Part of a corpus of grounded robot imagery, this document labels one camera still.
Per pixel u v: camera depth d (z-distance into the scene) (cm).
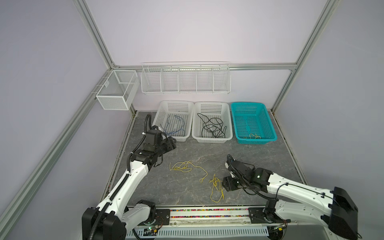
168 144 71
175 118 116
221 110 116
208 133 105
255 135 104
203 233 158
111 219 39
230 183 69
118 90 99
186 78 101
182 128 109
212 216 75
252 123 112
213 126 111
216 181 83
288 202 61
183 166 90
